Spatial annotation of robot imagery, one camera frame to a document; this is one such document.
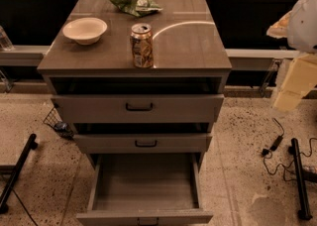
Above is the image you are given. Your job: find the clear plastic bottle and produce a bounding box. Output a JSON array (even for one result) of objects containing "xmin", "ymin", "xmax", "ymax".
[{"xmin": 0, "ymin": 26, "xmax": 14, "ymax": 51}]

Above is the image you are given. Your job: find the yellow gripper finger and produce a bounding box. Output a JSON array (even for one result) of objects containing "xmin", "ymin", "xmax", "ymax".
[
  {"xmin": 273, "ymin": 53, "xmax": 317, "ymax": 112},
  {"xmin": 266, "ymin": 12, "xmax": 291, "ymax": 39}
]

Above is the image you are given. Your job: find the middle grey drawer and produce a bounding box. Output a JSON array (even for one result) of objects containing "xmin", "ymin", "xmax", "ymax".
[{"xmin": 74, "ymin": 133, "xmax": 212, "ymax": 154}]

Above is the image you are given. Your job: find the black power adapter cable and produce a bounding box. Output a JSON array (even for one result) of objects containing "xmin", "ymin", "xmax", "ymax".
[{"xmin": 262, "ymin": 117, "xmax": 317, "ymax": 182}]

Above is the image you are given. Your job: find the wire basket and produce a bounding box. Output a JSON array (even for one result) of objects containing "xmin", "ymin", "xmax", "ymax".
[{"xmin": 43, "ymin": 107, "xmax": 74, "ymax": 140}]

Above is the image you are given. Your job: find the grey drawer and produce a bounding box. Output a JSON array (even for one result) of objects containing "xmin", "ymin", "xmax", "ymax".
[
  {"xmin": 74, "ymin": 133, "xmax": 212, "ymax": 154},
  {"xmin": 53, "ymin": 94, "xmax": 224, "ymax": 124},
  {"xmin": 76, "ymin": 153, "xmax": 215, "ymax": 226}
]

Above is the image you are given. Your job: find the black stand leg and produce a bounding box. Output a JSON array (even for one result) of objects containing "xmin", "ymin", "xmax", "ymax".
[
  {"xmin": 0, "ymin": 134, "xmax": 38, "ymax": 214},
  {"xmin": 288, "ymin": 138, "xmax": 312, "ymax": 221}
]

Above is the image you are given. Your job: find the orange soda can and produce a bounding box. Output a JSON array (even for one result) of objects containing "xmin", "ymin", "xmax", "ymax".
[{"xmin": 130, "ymin": 23, "xmax": 154, "ymax": 68}]

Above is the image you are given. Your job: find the top grey drawer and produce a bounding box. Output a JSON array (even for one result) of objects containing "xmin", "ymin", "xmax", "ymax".
[{"xmin": 53, "ymin": 94, "xmax": 224, "ymax": 124}]

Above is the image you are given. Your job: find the white ceramic bowl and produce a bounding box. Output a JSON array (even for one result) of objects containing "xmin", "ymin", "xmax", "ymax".
[{"xmin": 62, "ymin": 18, "xmax": 108, "ymax": 46}]

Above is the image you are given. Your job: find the bottom grey drawer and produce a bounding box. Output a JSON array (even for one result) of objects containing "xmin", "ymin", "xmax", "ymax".
[{"xmin": 76, "ymin": 153, "xmax": 215, "ymax": 226}]

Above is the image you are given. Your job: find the left black stand leg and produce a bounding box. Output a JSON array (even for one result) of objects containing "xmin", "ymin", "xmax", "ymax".
[{"xmin": 0, "ymin": 134, "xmax": 38, "ymax": 214}]

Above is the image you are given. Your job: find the right black stand leg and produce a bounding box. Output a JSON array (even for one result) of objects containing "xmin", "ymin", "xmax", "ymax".
[{"xmin": 288, "ymin": 138, "xmax": 312, "ymax": 221}]

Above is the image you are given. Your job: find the grey drawer cabinet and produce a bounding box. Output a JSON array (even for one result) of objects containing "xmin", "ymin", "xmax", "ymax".
[{"xmin": 38, "ymin": 0, "xmax": 232, "ymax": 159}]

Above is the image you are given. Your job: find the green chip bag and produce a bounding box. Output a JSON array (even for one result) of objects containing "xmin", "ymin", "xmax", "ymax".
[{"xmin": 109, "ymin": 0, "xmax": 162, "ymax": 18}]

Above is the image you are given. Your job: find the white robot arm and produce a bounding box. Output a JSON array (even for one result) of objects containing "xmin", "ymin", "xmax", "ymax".
[{"xmin": 266, "ymin": 0, "xmax": 317, "ymax": 112}]

